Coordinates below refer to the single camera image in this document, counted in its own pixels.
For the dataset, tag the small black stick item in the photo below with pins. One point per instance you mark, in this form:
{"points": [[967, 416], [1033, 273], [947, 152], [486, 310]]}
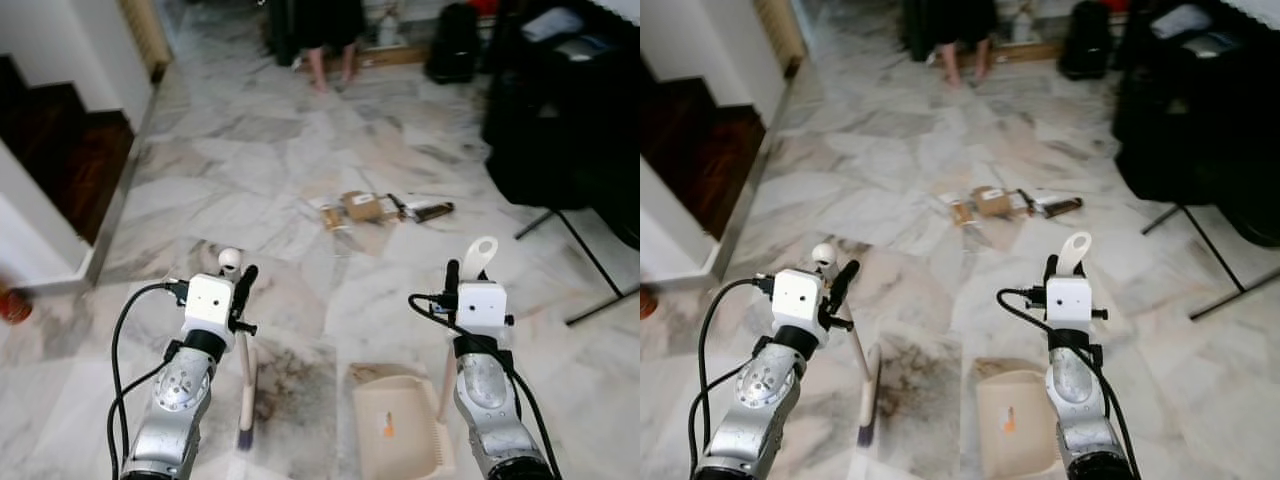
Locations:
{"points": [[1026, 203], [396, 208]]}

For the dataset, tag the tall black bag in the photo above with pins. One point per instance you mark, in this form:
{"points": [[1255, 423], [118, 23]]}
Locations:
{"points": [[916, 28], [280, 30]]}

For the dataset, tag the black backpack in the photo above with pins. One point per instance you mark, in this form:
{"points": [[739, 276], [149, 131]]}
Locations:
{"points": [[452, 45], [1085, 42]]}

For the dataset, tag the cluttered shelf with wooden base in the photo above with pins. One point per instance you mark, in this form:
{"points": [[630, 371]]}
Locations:
{"points": [[395, 55], [1030, 50]]}

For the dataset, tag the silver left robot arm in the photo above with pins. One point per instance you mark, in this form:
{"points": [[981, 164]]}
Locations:
{"points": [[760, 385], [180, 385]]}

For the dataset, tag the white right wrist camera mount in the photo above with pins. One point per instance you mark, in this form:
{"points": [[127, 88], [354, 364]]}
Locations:
{"points": [[482, 305], [1068, 300]]}

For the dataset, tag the black fabric covered chair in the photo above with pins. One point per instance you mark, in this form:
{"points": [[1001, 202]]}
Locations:
{"points": [[1200, 130], [560, 130]]}

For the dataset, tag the person in black skirt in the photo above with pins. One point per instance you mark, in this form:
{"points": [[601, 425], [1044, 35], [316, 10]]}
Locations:
{"points": [[325, 25], [962, 20]]}

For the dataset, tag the grey folded cloth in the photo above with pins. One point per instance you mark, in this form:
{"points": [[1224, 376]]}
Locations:
{"points": [[1182, 20], [553, 24]]}

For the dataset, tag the grey metal stand legs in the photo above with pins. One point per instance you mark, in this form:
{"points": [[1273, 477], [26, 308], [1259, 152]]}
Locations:
{"points": [[590, 255], [1215, 250]]}

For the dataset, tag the light wooden slatted door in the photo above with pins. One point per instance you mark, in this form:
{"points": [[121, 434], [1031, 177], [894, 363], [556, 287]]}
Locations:
{"points": [[780, 30], [148, 35]]}

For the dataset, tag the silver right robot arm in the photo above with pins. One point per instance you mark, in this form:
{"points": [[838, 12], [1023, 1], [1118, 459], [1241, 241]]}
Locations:
{"points": [[1075, 385], [485, 390]]}

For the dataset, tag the dark wooden staircase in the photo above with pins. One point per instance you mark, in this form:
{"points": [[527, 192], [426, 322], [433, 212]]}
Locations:
{"points": [[700, 150], [60, 150]]}

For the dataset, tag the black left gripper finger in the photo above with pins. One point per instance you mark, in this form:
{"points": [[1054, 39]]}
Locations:
{"points": [[842, 285], [244, 290]]}

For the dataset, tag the white plastic packet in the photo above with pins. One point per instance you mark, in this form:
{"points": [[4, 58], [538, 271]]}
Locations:
{"points": [[1050, 196], [420, 200]]}

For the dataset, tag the small red object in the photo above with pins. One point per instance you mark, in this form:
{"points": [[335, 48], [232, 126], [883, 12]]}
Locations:
{"points": [[485, 6], [1113, 5]]}

